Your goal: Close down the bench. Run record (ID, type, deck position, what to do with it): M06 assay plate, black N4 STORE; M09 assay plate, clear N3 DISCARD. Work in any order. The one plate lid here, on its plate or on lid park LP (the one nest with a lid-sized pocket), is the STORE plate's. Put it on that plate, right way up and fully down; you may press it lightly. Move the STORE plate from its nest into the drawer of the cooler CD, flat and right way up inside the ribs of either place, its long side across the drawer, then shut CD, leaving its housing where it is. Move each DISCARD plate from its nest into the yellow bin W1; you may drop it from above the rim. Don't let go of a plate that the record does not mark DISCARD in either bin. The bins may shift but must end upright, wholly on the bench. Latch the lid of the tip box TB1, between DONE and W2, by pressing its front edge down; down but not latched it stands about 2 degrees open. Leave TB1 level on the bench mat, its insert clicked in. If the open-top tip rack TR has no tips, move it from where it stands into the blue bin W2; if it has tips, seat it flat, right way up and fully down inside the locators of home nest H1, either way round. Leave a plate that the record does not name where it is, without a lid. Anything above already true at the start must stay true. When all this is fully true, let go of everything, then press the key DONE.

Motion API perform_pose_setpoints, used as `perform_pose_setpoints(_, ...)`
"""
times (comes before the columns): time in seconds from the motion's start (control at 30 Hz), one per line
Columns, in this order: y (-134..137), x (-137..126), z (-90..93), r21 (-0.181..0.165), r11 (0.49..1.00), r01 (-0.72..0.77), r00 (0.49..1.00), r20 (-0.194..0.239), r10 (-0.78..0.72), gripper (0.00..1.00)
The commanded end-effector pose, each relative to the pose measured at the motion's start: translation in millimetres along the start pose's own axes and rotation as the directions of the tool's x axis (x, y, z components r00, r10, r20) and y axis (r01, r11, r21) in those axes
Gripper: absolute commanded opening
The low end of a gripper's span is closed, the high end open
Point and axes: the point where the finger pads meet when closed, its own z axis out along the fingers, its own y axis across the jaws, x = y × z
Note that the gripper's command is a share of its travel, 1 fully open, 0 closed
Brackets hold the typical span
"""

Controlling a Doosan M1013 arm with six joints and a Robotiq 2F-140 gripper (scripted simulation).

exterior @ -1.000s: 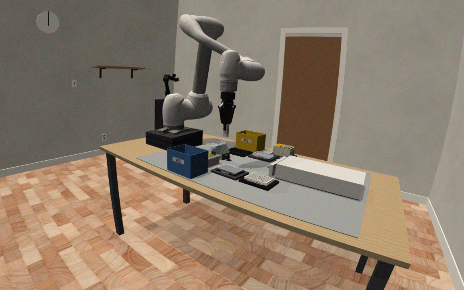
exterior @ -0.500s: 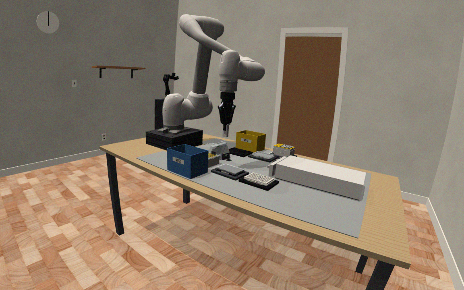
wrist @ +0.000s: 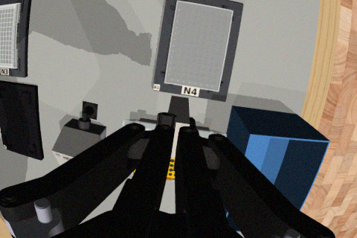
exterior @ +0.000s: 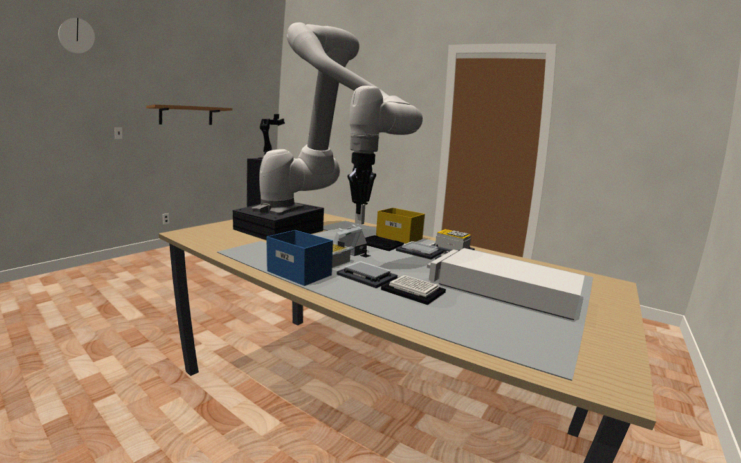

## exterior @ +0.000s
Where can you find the yellow open-top bin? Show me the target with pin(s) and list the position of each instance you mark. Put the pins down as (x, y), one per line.
(400, 225)

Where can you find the blue open-top bin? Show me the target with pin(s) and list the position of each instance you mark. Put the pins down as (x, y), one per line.
(299, 257)

